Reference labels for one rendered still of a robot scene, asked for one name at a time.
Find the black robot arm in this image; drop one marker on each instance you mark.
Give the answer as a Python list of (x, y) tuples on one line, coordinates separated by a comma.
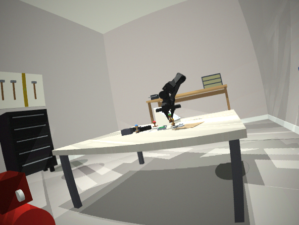
[(172, 88)]

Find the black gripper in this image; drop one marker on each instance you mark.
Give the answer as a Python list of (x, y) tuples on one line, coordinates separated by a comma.
[(173, 108)]

